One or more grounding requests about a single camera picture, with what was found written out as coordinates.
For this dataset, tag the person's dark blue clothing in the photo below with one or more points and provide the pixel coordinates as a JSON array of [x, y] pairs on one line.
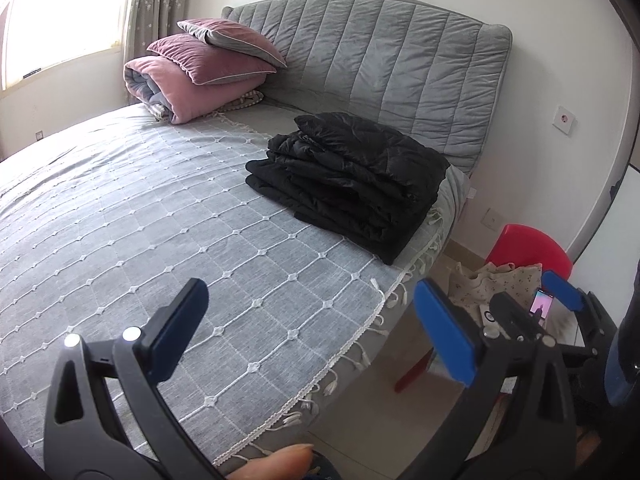
[[627, 370]]

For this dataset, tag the cream floral cloth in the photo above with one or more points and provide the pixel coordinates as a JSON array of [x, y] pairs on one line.
[[500, 280]]

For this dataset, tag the red plastic chair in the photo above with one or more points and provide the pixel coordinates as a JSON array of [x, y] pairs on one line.
[[530, 245]]

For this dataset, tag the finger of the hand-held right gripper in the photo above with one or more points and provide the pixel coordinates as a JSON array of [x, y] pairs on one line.
[[512, 317], [562, 290]]

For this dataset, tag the black matte folded garment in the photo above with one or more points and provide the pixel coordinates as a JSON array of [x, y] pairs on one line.
[[325, 220]]

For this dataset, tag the black puffer jacket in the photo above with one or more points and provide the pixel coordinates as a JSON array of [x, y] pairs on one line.
[[360, 155]]

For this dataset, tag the grey floral curtain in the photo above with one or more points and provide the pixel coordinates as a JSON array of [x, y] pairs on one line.
[[150, 0]]

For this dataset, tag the bright window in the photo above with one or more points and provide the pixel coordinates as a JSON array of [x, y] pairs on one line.
[[60, 10]]

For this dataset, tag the grey bed with lattice cover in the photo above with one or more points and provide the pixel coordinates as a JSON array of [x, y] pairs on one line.
[[150, 220]]

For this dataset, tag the grey quilted headboard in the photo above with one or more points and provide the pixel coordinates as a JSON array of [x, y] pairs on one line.
[[390, 70]]

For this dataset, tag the beige patterned cloth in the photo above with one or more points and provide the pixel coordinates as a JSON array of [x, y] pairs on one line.
[[245, 100]]

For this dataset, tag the small white device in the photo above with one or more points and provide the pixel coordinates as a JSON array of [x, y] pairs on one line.
[[489, 317]]

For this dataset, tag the large pink velvet pillow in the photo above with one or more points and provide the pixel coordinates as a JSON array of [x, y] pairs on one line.
[[215, 62]]

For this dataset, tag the white panel door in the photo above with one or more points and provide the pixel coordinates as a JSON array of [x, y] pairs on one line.
[[625, 200]]

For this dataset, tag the small pink grey pillow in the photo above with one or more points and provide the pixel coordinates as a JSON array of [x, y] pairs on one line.
[[210, 30]]

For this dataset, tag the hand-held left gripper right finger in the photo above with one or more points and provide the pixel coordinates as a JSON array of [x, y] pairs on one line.
[[445, 330]]

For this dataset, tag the pink folded quilt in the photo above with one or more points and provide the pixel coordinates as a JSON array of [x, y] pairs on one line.
[[170, 95]]

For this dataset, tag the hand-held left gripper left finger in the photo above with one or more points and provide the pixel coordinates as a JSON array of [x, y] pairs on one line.
[[175, 330]]

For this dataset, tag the smartphone with lit screen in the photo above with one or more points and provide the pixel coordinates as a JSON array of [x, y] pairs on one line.
[[542, 305]]

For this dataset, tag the white wall socket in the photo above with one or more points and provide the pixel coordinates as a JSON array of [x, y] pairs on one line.
[[563, 119], [493, 221]]

